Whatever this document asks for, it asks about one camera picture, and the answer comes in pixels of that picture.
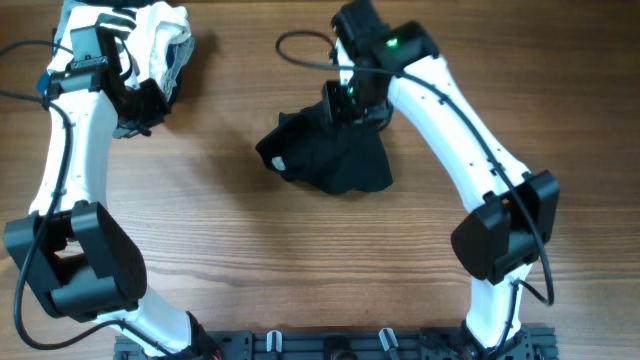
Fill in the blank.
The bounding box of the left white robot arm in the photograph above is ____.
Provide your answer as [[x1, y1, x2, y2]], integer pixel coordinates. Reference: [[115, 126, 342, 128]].
[[4, 25, 221, 359]]

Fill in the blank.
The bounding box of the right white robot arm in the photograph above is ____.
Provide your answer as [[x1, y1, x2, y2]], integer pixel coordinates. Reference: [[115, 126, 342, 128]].
[[323, 1, 559, 359]]

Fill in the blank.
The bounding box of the blue folded garment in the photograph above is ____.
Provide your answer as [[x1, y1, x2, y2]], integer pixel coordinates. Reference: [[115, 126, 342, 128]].
[[36, 72, 50, 96]]

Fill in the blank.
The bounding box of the black branded t-shirt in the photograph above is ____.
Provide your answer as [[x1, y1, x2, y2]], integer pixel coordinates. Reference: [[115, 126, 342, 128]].
[[256, 103, 393, 195]]

